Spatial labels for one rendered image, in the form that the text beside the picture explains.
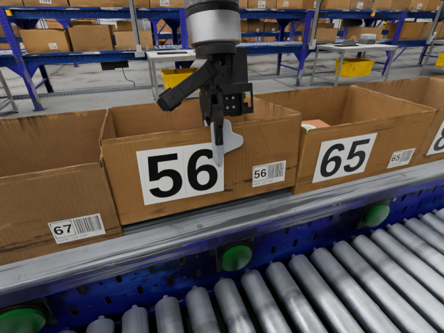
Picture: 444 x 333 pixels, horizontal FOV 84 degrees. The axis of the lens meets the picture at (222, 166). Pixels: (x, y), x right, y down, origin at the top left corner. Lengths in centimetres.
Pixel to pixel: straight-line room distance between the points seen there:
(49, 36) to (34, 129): 406
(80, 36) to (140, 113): 402
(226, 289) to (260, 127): 35
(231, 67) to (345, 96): 60
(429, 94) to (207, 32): 104
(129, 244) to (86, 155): 34
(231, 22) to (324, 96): 56
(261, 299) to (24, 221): 46
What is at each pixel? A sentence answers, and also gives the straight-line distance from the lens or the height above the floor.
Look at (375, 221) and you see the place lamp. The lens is 75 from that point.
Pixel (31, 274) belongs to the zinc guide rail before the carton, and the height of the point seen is 89.
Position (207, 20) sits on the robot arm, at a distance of 44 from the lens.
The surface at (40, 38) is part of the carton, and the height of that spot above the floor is 98.
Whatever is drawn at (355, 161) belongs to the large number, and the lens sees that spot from 69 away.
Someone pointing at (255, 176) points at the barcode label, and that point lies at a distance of 53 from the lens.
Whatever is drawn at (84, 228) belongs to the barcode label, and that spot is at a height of 93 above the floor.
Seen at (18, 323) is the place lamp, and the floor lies 82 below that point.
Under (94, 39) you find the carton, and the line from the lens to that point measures 468.
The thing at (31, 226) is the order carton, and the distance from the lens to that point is 53.
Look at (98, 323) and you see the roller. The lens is 61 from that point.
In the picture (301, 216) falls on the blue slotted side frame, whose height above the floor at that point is 87.
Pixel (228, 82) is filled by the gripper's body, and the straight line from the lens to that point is 46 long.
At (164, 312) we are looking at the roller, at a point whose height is 75.
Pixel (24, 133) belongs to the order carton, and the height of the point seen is 101.
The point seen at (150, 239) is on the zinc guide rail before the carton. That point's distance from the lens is 50.
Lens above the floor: 125
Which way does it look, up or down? 31 degrees down
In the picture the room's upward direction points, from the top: straight up
